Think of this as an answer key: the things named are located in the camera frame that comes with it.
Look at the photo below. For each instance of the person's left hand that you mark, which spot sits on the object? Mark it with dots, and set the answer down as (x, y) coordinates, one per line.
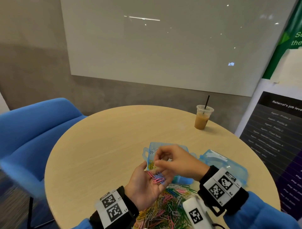
(141, 188)

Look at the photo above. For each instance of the person's right hand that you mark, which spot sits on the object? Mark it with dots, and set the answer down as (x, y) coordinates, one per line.
(181, 163)

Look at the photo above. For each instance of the handful of pink paper clips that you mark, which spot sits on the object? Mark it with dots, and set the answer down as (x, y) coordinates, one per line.
(155, 178)

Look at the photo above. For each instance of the pile of coloured paper clips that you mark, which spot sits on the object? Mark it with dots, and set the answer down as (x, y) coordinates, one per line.
(163, 210)

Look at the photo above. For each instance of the blue compartment organizer box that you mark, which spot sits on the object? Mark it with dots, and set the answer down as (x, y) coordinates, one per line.
(151, 151)

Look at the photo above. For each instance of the person's left forearm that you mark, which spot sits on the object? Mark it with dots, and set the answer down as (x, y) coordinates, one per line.
(118, 214)

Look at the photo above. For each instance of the blue transparent box lid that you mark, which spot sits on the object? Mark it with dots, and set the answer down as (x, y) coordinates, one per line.
(226, 163)

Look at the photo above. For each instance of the left wrist marker band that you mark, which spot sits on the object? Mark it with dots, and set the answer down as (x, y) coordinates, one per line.
(112, 207)

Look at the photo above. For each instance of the wrist marker band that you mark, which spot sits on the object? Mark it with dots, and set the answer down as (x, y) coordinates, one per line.
(222, 186)
(112, 207)

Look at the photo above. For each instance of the right wrist marker band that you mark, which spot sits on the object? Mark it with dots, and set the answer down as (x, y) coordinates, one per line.
(222, 186)

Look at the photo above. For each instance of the iced coffee plastic cup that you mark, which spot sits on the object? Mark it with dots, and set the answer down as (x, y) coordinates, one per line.
(202, 120)

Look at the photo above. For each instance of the black drinking straw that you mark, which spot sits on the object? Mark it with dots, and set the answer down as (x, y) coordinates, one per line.
(206, 102)

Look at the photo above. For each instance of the round wooden table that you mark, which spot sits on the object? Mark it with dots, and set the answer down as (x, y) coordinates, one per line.
(99, 137)

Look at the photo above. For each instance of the standing poster banner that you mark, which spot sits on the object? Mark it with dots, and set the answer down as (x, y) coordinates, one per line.
(278, 141)

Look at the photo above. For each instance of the blue upholstered chair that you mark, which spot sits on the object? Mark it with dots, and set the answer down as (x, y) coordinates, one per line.
(28, 137)

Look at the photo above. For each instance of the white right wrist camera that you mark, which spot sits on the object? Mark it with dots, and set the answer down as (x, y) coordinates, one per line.
(196, 214)

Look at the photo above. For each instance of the white wall board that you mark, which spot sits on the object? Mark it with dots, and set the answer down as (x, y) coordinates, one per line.
(174, 42)

